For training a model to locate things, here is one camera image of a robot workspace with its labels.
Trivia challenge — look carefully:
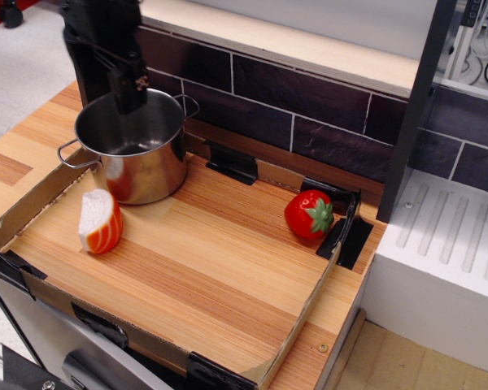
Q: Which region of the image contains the red toy strawberry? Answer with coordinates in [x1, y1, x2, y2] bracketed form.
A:
[284, 189, 334, 240]

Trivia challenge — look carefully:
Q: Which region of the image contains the shiny metal pot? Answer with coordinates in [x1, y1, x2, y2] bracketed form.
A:
[57, 89, 200, 205]

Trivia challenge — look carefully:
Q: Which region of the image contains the white dish drainer block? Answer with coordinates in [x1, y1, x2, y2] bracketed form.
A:
[361, 171, 488, 371]

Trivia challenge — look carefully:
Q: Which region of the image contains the silver drawer handle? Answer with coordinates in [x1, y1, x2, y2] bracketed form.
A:
[62, 353, 115, 389]

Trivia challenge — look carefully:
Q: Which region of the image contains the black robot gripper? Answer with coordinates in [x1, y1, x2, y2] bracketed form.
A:
[60, 1, 149, 115]

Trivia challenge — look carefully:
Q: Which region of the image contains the cardboard fence with black tape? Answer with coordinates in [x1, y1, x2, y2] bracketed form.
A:
[0, 132, 385, 389]

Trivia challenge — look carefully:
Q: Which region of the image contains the toy salmon sushi piece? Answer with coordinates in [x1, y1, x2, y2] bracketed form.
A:
[78, 188, 124, 254]

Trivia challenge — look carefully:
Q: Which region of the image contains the black caster wheel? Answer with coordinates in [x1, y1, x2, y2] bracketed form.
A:
[0, 0, 24, 29]

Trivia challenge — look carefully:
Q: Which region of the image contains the dark shelf frame with board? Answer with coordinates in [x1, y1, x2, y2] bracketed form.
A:
[59, 0, 459, 223]

